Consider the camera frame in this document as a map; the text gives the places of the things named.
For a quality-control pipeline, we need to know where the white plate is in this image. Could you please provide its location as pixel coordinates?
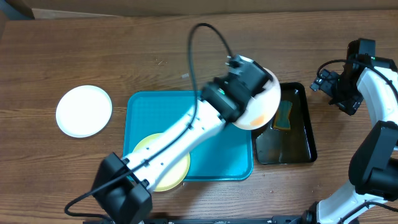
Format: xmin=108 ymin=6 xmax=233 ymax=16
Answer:
xmin=55 ymin=85 xmax=113 ymax=138
xmin=233 ymin=66 xmax=281 ymax=130

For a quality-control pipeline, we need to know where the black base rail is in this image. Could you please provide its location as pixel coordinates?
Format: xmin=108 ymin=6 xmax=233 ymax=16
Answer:
xmin=83 ymin=214 xmax=360 ymax=224

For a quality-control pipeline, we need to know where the black water tray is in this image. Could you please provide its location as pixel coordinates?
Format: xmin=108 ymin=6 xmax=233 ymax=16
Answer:
xmin=251 ymin=82 xmax=317 ymax=165

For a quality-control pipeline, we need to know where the blue plastic tray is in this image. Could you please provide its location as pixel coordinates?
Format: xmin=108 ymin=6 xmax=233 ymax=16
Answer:
xmin=123 ymin=90 xmax=254 ymax=182

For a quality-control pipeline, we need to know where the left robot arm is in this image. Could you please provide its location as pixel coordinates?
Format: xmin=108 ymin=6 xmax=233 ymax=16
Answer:
xmin=92 ymin=55 xmax=279 ymax=223

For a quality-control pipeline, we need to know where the green orange sponge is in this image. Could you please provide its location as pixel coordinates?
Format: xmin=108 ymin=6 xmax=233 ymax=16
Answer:
xmin=272 ymin=101 xmax=292 ymax=131

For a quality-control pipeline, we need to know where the yellow plate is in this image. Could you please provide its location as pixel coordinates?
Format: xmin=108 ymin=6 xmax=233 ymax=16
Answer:
xmin=133 ymin=133 xmax=190 ymax=192

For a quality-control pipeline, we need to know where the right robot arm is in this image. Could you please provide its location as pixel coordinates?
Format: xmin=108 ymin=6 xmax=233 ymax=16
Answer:
xmin=294 ymin=54 xmax=397 ymax=223

